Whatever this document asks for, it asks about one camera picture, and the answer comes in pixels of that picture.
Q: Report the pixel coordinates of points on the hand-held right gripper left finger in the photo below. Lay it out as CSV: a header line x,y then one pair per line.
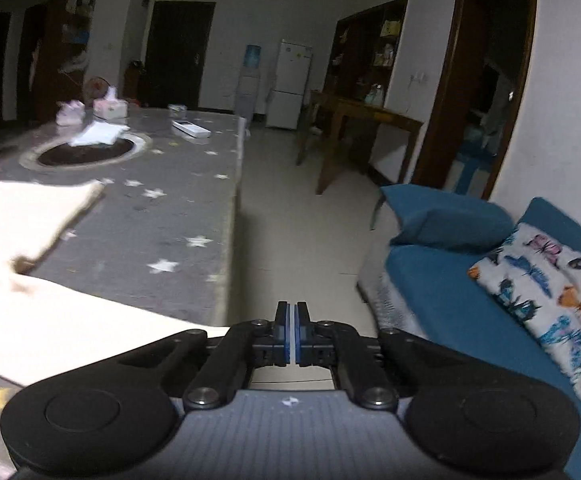
x,y
286,332

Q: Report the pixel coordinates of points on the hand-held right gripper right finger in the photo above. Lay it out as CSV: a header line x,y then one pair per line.
x,y
301,332

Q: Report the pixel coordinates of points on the cream garment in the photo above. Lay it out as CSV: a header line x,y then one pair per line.
x,y
70,320

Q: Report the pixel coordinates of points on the blue sofa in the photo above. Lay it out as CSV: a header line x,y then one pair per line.
x,y
435,300

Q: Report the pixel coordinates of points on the grey star-print tablecloth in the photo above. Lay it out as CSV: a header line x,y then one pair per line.
x,y
160,220

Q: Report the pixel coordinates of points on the blue sofa cushion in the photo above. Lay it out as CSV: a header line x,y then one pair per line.
x,y
565,225
445,217

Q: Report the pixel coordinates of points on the white remote control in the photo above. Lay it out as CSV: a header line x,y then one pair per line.
x,y
190,129

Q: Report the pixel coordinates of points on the brown wooden side table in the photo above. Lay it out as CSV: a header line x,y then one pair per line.
x,y
370,112

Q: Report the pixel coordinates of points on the blue white storage box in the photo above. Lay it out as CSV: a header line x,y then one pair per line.
x,y
470,170

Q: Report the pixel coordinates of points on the white water dispenser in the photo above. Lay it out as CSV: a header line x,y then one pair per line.
x,y
248,95

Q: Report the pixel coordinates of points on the white refrigerator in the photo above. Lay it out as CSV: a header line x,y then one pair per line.
x,y
288,85

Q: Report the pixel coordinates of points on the small glass dish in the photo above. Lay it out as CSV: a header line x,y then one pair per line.
x,y
177,110

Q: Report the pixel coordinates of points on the butterfly print pillow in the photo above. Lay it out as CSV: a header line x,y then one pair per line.
x,y
545,290

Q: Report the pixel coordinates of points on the pale green jug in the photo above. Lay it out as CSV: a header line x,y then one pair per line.
x,y
375,95

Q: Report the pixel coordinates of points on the round inset hotplate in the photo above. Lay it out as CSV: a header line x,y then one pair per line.
x,y
90,156

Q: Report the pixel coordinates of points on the white crumpled tissue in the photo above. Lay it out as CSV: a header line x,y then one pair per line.
x,y
100,133

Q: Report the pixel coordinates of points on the blue water bottle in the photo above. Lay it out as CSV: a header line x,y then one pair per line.
x,y
253,56

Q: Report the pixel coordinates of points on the pink tissue box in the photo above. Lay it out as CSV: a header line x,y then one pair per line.
x,y
111,109

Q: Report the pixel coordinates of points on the brown tall box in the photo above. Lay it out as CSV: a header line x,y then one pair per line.
x,y
132,82

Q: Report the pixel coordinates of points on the dark wooden door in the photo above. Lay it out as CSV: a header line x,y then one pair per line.
x,y
178,55

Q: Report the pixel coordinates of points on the dark wooden shelf unit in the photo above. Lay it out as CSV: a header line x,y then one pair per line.
x,y
65,45

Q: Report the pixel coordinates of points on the white wall socket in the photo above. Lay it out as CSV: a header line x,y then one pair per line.
x,y
419,77

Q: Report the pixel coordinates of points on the dark wooden door frame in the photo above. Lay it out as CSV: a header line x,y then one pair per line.
x,y
443,90

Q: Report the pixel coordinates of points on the dark built-in wall cabinet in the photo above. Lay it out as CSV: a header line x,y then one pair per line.
x,y
365,50

